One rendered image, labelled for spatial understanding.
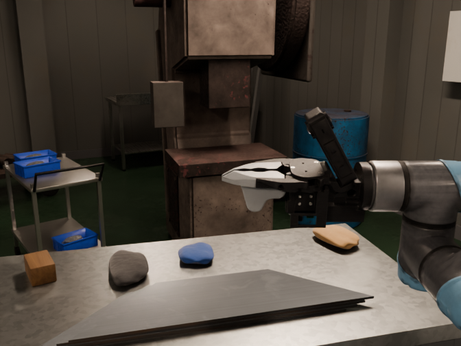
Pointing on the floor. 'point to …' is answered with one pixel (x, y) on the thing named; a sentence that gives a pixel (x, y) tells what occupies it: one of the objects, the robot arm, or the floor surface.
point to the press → (219, 101)
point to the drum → (348, 123)
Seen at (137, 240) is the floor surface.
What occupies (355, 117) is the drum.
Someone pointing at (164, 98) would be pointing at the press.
